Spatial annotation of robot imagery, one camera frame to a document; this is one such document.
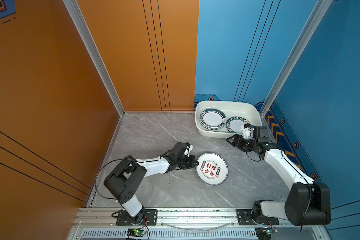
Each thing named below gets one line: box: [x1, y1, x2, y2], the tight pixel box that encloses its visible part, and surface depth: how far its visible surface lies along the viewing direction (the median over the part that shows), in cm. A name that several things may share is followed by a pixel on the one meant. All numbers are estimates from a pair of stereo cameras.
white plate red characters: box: [195, 152, 229, 186], surface depth 88 cm
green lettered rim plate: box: [225, 116, 250, 134], surface depth 114 cm
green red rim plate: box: [199, 108, 227, 131], surface depth 113 cm
